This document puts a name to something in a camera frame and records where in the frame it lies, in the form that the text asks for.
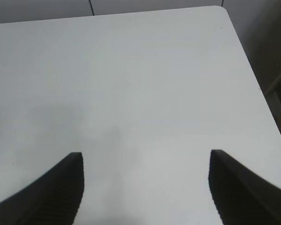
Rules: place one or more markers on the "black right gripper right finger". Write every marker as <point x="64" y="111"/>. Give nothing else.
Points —
<point x="242" y="197"/>

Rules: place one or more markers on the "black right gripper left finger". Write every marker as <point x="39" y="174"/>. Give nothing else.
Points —
<point x="52" y="199"/>

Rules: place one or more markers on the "metal chair frame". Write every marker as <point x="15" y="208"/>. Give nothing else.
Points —
<point x="279" y="93"/>

